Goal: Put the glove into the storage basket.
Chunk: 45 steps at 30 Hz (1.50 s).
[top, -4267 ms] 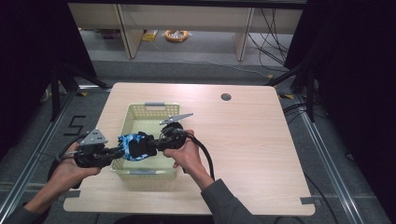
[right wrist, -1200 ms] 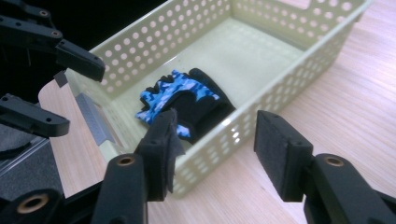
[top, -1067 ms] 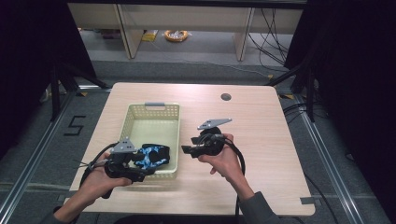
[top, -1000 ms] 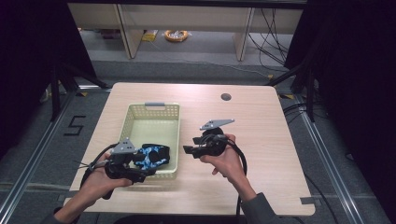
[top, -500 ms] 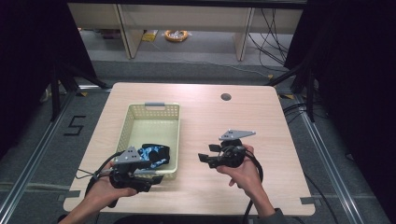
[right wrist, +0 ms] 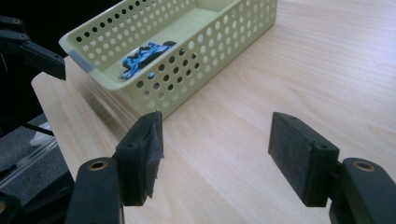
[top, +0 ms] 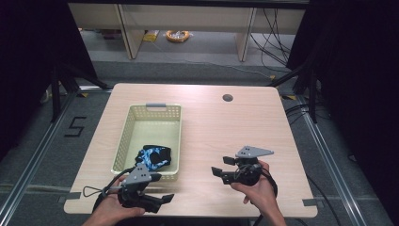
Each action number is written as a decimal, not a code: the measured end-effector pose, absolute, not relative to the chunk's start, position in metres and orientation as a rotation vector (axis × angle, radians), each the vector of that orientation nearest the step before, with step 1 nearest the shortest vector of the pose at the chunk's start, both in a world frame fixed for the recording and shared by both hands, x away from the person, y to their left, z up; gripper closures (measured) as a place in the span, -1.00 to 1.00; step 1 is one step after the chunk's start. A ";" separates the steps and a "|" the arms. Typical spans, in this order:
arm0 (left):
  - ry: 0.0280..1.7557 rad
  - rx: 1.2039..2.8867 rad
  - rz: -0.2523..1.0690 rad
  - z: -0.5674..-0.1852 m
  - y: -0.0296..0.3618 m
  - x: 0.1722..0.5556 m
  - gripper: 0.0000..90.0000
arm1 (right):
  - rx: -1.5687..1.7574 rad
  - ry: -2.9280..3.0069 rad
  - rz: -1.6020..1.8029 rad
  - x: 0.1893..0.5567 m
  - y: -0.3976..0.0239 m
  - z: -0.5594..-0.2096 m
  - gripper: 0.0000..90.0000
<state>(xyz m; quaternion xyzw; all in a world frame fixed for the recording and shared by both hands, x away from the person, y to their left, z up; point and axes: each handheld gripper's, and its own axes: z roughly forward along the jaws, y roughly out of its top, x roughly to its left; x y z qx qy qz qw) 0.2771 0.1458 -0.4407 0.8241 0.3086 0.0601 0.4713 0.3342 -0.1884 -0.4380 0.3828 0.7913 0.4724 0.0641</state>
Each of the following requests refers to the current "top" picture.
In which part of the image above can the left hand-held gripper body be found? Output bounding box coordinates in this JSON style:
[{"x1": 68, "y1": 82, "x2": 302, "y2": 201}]
[{"x1": 117, "y1": 163, "x2": 162, "y2": 215}]

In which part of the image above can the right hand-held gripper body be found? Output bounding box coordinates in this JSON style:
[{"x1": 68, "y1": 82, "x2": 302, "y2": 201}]
[{"x1": 220, "y1": 145, "x2": 275, "y2": 186}]

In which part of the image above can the blue and black patterned cloth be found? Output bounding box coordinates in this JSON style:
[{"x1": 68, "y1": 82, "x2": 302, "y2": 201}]
[{"x1": 135, "y1": 144, "x2": 173, "y2": 172}]

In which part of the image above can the pale yellow perforated plastic basket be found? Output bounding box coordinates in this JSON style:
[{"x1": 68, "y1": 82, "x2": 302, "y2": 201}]
[{"x1": 111, "y1": 103, "x2": 183, "y2": 183}]

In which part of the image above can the person's right hand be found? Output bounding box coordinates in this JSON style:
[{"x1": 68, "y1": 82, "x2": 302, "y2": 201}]
[{"x1": 230, "y1": 159, "x2": 278, "y2": 207}]

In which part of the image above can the person's left hand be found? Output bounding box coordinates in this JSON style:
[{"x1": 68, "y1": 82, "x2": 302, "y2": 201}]
[{"x1": 93, "y1": 174, "x2": 147, "y2": 220}]

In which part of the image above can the black metal stand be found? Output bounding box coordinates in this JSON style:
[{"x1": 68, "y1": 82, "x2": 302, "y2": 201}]
[
  {"x1": 50, "y1": 61, "x2": 109, "y2": 123},
  {"x1": 266, "y1": 62, "x2": 318, "y2": 124}
]

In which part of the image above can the yellow packet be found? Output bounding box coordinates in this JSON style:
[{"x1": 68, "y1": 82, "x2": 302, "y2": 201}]
[{"x1": 143, "y1": 30, "x2": 160, "y2": 42}]

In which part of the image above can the black curtain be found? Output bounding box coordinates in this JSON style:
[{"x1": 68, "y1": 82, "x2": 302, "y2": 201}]
[
  {"x1": 0, "y1": 0, "x2": 99, "y2": 162},
  {"x1": 285, "y1": 0, "x2": 399, "y2": 220}
]

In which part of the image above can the right hand-held gripper cable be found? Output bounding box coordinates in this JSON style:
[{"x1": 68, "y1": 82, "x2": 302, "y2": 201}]
[{"x1": 252, "y1": 163, "x2": 279, "y2": 226}]

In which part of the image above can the hand-held gripper cable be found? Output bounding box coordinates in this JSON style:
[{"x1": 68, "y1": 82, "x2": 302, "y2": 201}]
[
  {"x1": 252, "y1": 163, "x2": 279, "y2": 226},
  {"x1": 82, "y1": 167, "x2": 136, "y2": 213}
]

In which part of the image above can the left hand-held gripper cable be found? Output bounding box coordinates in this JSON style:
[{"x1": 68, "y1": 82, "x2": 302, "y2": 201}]
[{"x1": 82, "y1": 167, "x2": 136, "y2": 213}]

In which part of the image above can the thick black floor cable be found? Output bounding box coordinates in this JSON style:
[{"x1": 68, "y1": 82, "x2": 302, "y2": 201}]
[{"x1": 305, "y1": 173, "x2": 343, "y2": 226}]

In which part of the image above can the metal floor rail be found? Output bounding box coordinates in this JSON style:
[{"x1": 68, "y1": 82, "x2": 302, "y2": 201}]
[
  {"x1": 0, "y1": 89, "x2": 78, "y2": 220},
  {"x1": 295, "y1": 95, "x2": 360, "y2": 226}
]

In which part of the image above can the white floor cable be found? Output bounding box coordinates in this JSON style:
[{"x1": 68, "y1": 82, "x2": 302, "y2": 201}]
[{"x1": 150, "y1": 40, "x2": 275, "y2": 78}]

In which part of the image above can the bundle of black cables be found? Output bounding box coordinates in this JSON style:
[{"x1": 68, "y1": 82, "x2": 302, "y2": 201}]
[{"x1": 249, "y1": 8, "x2": 295, "y2": 68}]

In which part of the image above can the yellow cable coil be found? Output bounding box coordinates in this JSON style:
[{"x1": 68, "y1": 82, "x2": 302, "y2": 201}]
[{"x1": 165, "y1": 29, "x2": 191, "y2": 43}]

